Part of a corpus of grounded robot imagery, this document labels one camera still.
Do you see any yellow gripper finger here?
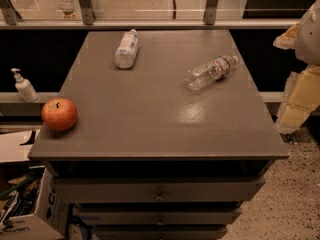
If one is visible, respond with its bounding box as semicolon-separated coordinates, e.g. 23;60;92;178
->
273;23;299;50
275;65;320;134

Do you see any clear plastic water bottle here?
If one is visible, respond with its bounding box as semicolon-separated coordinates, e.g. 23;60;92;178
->
186;55;239;91

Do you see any red apple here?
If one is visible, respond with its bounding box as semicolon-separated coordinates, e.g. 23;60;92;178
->
41;98;78;131

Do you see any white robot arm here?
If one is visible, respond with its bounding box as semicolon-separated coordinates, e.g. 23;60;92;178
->
273;0;320;134

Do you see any white labelled plastic bottle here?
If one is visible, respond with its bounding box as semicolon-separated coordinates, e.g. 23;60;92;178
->
114;29;139;69

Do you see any white pump dispenser bottle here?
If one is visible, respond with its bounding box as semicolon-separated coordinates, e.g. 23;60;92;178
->
11;68;38;103

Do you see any grey drawer cabinet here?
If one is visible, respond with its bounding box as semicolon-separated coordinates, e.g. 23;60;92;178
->
29;30;288;240

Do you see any grey metal railing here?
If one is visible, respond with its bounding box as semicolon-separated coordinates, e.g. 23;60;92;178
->
0;0;315;30

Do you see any open cardboard box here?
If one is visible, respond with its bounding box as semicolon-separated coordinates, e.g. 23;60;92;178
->
0;130;69;240

